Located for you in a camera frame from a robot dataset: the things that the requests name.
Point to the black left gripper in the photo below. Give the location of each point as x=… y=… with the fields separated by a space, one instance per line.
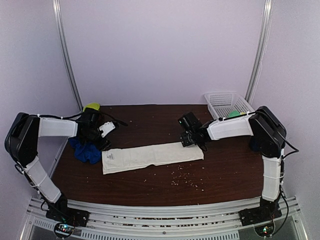
x=103 y=145

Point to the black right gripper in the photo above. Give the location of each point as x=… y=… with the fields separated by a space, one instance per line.
x=185 y=141

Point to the white towel with blue emblem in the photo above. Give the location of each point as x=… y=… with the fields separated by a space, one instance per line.
x=126 y=159

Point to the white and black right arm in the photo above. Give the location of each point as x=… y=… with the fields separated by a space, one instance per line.
x=268 y=137

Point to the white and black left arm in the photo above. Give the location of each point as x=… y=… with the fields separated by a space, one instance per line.
x=22 y=140

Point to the blue microfiber towel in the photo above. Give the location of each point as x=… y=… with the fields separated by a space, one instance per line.
x=85 y=152

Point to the lime green plastic bowl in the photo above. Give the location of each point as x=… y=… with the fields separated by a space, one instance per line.
x=92 y=106

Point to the white perforated plastic basket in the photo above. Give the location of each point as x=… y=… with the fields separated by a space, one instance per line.
x=221 y=104

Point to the rolled green towel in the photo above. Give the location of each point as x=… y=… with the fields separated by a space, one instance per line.
x=232 y=114

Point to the dark blue cup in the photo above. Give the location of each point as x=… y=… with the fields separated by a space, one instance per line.
x=254 y=144

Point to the left round circuit board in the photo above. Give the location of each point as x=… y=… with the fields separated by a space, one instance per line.
x=63 y=230

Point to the round circuit board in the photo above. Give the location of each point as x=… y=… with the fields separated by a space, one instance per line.
x=264 y=230
x=63 y=230

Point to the right round circuit board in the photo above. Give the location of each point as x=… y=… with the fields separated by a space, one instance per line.
x=264 y=230

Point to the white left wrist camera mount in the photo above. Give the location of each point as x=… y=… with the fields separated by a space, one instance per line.
x=107 y=128

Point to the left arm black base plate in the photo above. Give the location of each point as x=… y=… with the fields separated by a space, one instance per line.
x=73 y=217

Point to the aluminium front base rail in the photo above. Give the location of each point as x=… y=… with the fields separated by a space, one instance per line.
x=217 y=221

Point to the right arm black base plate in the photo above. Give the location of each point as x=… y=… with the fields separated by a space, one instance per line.
x=257 y=215

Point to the left aluminium frame post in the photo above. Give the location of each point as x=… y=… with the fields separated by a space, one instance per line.
x=65 y=53

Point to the aluminium frame post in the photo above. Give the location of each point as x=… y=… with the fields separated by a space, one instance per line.
x=65 y=53
x=260 y=51

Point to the right aluminium frame post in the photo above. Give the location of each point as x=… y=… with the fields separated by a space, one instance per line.
x=260 y=51

